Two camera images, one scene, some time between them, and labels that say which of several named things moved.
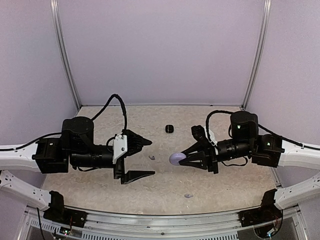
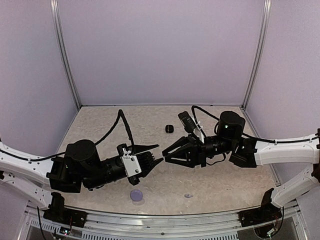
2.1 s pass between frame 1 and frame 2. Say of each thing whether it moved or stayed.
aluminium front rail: stayed
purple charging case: moved
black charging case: stayed
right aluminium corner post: stayed
